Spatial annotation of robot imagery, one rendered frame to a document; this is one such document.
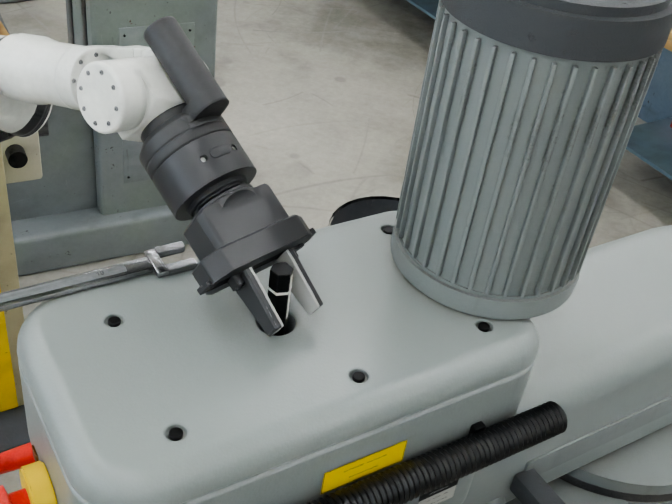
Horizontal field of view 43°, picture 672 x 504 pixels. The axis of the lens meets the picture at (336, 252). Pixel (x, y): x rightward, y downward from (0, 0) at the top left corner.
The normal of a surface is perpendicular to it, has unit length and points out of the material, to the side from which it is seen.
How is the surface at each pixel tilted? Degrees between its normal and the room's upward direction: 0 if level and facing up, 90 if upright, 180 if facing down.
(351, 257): 0
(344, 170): 0
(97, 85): 79
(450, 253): 90
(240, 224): 30
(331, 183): 0
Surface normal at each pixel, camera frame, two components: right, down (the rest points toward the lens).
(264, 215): 0.45, -0.43
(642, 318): 0.12, -0.79
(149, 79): 0.60, -0.50
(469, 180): -0.55, 0.45
